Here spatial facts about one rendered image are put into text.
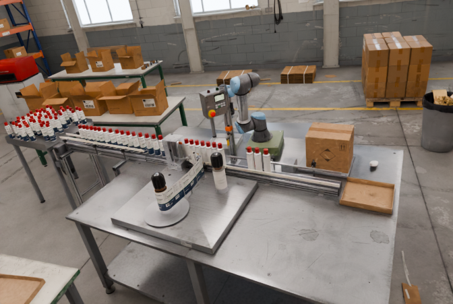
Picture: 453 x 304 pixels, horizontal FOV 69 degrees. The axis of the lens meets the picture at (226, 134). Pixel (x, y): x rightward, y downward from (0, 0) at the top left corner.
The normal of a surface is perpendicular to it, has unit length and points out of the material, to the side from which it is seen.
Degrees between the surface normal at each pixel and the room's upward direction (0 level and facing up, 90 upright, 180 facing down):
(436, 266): 0
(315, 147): 90
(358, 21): 90
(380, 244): 0
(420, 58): 90
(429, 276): 0
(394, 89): 90
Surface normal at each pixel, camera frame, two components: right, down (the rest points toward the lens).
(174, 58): -0.30, 0.47
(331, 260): -0.14, -0.88
